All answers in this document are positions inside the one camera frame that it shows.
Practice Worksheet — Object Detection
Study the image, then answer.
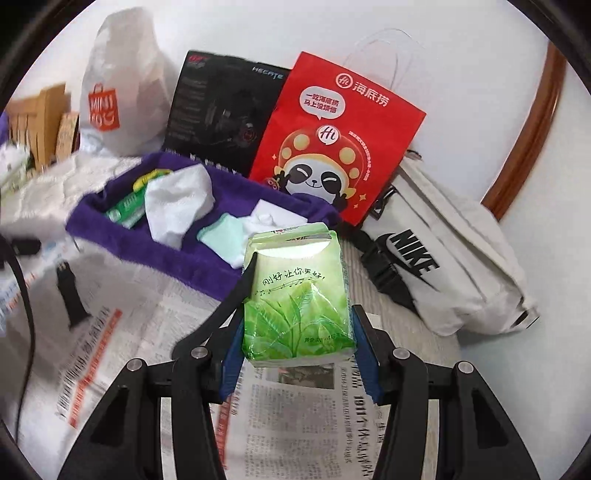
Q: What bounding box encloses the light green tissue pack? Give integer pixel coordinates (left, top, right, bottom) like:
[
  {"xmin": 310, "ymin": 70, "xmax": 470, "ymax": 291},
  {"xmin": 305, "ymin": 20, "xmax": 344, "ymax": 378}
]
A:
[{"xmin": 242, "ymin": 222, "xmax": 354, "ymax": 369}]

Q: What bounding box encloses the white glove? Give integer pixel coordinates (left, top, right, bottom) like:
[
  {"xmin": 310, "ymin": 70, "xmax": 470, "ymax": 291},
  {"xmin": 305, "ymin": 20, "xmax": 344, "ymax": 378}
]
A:
[{"xmin": 144, "ymin": 164, "xmax": 215, "ymax": 250}]

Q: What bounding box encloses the white plastic shopping bag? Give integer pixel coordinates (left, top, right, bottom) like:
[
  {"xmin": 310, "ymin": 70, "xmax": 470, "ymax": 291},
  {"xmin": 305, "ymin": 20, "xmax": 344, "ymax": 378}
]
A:
[{"xmin": 78, "ymin": 7, "xmax": 178, "ymax": 155}]

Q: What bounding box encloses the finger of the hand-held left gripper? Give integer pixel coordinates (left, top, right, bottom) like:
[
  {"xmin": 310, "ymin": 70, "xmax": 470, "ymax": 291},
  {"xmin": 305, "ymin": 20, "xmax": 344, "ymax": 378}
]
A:
[
  {"xmin": 11, "ymin": 237, "xmax": 41, "ymax": 257},
  {"xmin": 55, "ymin": 262, "xmax": 88, "ymax": 329}
]

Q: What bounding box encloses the black product box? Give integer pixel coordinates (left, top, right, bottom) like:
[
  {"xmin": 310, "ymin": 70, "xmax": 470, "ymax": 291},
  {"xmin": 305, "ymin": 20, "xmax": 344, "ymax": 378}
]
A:
[{"xmin": 163, "ymin": 50, "xmax": 293, "ymax": 178}]

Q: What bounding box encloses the dark green wipes packet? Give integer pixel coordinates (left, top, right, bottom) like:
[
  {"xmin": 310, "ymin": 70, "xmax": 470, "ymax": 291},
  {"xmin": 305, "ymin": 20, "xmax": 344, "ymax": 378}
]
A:
[{"xmin": 105, "ymin": 187, "xmax": 148, "ymax": 229}]

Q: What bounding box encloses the wooden headboard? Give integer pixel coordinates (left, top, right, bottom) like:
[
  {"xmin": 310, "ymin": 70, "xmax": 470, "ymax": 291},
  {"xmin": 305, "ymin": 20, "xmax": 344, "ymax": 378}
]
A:
[{"xmin": 480, "ymin": 44, "xmax": 568, "ymax": 222}]

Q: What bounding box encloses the purple towel tray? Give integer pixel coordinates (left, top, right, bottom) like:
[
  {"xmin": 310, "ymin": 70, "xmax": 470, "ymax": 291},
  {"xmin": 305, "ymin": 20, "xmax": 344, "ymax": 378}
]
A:
[{"xmin": 65, "ymin": 152, "xmax": 342, "ymax": 301}]

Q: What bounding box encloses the white waist bag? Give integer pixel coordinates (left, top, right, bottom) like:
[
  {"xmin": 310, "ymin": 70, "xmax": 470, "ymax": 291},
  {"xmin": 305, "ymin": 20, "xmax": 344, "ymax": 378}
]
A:
[{"xmin": 344, "ymin": 150, "xmax": 541, "ymax": 337}]

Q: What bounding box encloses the mint green cloth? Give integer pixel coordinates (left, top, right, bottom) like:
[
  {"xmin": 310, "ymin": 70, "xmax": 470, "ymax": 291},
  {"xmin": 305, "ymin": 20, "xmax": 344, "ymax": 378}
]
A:
[{"xmin": 197, "ymin": 213, "xmax": 252, "ymax": 269}]

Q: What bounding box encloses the yellow black pouch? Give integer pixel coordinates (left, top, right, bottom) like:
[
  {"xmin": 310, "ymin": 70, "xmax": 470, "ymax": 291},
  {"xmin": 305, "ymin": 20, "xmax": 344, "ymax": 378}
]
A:
[{"xmin": 133, "ymin": 168, "xmax": 174, "ymax": 191}]

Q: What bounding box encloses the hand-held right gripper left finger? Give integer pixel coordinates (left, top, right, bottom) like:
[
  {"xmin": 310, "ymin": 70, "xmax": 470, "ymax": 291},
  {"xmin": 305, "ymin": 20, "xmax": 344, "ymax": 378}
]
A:
[{"xmin": 58, "ymin": 253, "xmax": 259, "ymax": 480}]

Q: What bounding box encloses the newspaper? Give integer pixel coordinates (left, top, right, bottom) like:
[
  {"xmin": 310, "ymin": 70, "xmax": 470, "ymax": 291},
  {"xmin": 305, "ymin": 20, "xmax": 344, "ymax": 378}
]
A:
[{"xmin": 0, "ymin": 154, "xmax": 462, "ymax": 480}]

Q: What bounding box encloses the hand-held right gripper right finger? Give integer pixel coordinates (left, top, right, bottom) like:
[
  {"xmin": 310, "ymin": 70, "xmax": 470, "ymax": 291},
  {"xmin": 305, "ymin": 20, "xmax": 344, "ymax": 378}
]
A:
[{"xmin": 350, "ymin": 305, "xmax": 543, "ymax": 480}]

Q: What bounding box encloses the red panda paper bag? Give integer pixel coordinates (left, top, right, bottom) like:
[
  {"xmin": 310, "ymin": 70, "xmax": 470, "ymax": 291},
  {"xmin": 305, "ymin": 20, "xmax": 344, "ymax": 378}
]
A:
[{"xmin": 248, "ymin": 28, "xmax": 426, "ymax": 227}]

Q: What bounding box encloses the brown cardboard box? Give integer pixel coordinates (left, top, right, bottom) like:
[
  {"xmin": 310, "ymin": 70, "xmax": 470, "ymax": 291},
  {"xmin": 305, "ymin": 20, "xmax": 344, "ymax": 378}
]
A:
[{"xmin": 7, "ymin": 83, "xmax": 68, "ymax": 162}]

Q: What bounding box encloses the white sponge block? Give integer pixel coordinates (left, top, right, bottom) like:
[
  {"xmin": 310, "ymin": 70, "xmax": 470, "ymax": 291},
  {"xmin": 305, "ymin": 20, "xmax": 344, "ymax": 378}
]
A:
[{"xmin": 240, "ymin": 199, "xmax": 308, "ymax": 232}]

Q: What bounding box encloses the black cable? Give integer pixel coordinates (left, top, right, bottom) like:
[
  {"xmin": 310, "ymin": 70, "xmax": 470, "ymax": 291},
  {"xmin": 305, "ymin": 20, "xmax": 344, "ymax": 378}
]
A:
[{"xmin": 0, "ymin": 233, "xmax": 37, "ymax": 439}]

